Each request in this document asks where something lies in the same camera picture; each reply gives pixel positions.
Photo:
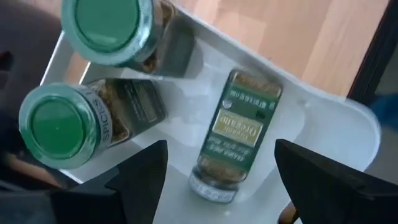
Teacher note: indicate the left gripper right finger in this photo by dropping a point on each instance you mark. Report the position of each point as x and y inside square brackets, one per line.
[335, 199]

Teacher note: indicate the green-lid oregano jar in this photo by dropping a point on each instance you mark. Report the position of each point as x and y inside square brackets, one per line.
[105, 21]
[239, 124]
[59, 127]

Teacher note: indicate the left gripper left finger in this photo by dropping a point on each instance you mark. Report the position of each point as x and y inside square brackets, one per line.
[124, 202]

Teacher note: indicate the large white bin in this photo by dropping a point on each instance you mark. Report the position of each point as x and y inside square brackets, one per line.
[311, 124]

